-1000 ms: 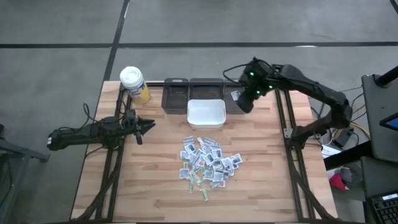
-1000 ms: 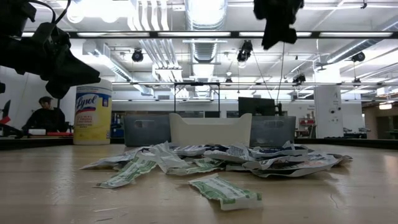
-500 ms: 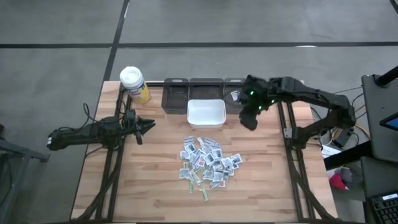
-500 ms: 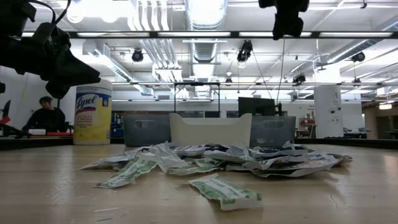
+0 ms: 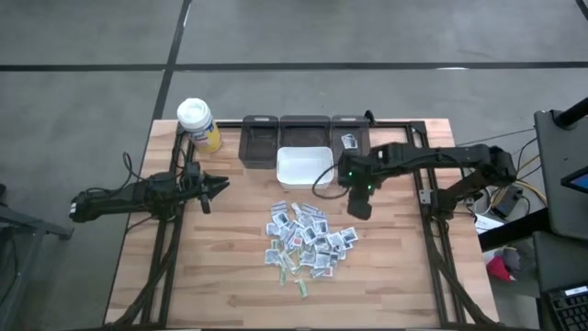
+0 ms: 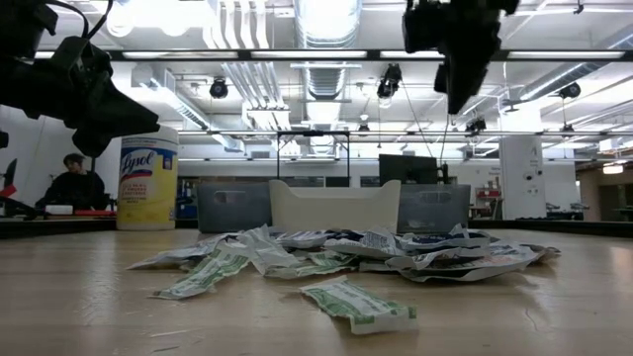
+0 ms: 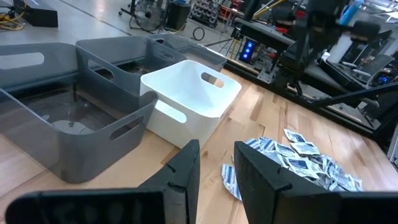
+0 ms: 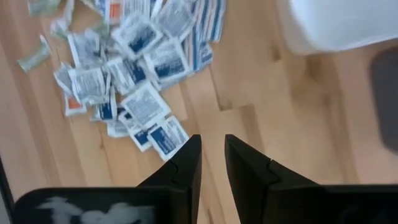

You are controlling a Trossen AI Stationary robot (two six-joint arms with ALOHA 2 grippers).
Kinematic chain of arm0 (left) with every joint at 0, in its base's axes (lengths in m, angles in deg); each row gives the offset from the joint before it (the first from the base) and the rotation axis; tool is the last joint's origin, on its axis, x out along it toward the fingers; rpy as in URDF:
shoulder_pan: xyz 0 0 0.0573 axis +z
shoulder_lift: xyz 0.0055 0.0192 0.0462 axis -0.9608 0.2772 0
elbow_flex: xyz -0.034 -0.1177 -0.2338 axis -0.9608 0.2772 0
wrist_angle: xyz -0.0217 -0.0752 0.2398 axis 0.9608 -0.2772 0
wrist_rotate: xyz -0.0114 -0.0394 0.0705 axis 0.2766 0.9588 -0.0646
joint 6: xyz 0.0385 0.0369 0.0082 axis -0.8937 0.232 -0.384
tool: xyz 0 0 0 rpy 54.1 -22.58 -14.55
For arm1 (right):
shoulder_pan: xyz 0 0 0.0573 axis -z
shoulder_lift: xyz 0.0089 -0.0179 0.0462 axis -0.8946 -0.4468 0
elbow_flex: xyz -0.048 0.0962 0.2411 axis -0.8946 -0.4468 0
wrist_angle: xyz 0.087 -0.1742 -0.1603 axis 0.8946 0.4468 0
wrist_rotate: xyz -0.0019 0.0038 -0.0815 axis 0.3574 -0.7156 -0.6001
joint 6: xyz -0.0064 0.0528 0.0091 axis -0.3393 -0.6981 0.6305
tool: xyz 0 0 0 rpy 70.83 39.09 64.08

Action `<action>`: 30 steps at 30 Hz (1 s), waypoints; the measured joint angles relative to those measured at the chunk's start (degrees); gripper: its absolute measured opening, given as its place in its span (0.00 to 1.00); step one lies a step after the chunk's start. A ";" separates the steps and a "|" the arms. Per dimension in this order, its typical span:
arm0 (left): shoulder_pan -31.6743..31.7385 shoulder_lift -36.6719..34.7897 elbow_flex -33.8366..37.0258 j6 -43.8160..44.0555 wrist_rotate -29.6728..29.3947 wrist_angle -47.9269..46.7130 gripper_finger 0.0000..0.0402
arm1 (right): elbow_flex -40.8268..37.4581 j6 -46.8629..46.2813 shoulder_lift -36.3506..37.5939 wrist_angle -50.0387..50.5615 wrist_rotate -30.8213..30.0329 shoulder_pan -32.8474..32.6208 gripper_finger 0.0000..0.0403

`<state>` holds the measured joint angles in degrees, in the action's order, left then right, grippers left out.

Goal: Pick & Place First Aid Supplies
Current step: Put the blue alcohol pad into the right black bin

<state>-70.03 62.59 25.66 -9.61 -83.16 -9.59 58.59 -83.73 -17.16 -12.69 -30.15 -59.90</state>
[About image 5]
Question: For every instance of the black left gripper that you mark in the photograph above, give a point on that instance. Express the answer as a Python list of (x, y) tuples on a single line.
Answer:
[(193, 189)]

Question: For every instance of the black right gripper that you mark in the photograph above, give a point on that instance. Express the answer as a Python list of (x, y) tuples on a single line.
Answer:
[(360, 193)]

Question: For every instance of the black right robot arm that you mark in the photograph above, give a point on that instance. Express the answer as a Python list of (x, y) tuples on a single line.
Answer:
[(459, 156)]

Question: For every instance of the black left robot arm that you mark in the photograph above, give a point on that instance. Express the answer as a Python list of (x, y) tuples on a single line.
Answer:
[(119, 197)]

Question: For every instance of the yellow Lysol wipes canister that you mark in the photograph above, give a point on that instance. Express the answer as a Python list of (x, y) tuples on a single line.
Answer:
[(200, 126)]

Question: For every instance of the white plastic bin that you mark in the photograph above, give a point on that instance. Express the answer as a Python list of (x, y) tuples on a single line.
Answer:
[(304, 167)]

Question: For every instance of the translucent grey plastic bin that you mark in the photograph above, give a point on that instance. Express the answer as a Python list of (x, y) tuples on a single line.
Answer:
[(304, 131), (259, 142), (337, 126)]

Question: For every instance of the white paper sheet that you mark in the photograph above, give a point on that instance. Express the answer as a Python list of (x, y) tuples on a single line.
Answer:
[(488, 224)]

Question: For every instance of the black power box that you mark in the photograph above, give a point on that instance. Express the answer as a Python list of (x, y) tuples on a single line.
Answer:
[(505, 202)]

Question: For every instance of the red cloth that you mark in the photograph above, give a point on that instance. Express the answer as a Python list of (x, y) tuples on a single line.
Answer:
[(500, 270)]

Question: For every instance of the grey soft object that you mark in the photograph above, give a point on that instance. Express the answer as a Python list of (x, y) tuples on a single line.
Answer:
[(513, 259)]

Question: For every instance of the grey metal stand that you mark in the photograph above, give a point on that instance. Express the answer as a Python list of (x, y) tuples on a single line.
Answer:
[(27, 225)]

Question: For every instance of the grey side table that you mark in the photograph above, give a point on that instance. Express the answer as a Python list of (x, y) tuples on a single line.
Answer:
[(565, 151)]

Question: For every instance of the blue screen tablet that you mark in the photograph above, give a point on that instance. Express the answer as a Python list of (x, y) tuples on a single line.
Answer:
[(578, 180)]

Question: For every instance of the black pole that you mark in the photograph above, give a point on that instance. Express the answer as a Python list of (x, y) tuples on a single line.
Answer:
[(572, 112)]

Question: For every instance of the black keyboard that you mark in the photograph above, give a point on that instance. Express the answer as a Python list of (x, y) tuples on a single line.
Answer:
[(569, 310)]

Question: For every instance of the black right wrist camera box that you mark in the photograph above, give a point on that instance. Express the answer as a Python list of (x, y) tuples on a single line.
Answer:
[(360, 211)]

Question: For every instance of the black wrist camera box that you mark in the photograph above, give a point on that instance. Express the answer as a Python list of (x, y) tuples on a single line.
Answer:
[(193, 170), (360, 211)]

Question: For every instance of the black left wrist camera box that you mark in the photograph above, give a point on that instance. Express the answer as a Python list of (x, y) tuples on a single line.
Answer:
[(193, 170)]

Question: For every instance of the black metal table frame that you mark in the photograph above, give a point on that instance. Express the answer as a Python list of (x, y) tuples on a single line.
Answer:
[(177, 151)]

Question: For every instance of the silver metal bracket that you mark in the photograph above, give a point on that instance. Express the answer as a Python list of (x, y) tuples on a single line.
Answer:
[(425, 197)]

